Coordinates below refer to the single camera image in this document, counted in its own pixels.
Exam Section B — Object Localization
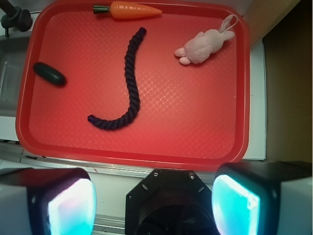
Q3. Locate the grey toy faucet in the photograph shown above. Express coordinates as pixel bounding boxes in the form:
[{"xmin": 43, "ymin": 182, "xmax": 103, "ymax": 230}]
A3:
[{"xmin": 0, "ymin": 0, "xmax": 33, "ymax": 38}]

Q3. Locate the pink plush bunny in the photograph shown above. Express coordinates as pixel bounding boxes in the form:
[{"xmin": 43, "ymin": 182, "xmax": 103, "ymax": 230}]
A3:
[{"xmin": 174, "ymin": 14, "xmax": 239, "ymax": 66}]

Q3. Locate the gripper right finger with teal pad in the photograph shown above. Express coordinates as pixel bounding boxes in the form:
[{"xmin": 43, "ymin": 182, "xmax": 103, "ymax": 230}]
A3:
[{"xmin": 212, "ymin": 162, "xmax": 313, "ymax": 235}]

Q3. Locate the dark green plastic pickle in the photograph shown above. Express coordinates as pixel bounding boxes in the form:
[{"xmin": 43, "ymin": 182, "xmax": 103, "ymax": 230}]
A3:
[{"xmin": 33, "ymin": 62, "xmax": 67, "ymax": 86}]

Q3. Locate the orange plastic carrot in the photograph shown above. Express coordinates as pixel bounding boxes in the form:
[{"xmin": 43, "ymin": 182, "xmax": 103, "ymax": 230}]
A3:
[{"xmin": 92, "ymin": 1, "xmax": 162, "ymax": 19}]

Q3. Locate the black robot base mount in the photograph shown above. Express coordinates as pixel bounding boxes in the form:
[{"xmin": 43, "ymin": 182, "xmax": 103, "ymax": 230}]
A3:
[{"xmin": 125, "ymin": 169, "xmax": 219, "ymax": 235}]

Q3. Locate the red plastic tray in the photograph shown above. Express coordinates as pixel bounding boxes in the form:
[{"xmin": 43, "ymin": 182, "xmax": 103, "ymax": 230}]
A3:
[{"xmin": 16, "ymin": 0, "xmax": 250, "ymax": 171}]

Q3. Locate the grey toy sink basin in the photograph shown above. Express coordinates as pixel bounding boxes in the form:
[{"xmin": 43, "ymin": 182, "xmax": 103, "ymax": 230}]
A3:
[{"xmin": 0, "ymin": 36, "xmax": 30, "ymax": 117}]

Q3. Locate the dark blue twisted rope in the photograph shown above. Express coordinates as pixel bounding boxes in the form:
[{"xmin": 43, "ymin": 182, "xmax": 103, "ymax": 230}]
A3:
[{"xmin": 87, "ymin": 27, "xmax": 147, "ymax": 132}]

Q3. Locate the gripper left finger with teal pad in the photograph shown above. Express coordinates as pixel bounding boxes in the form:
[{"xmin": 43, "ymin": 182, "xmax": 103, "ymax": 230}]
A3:
[{"xmin": 0, "ymin": 168, "xmax": 96, "ymax": 235}]

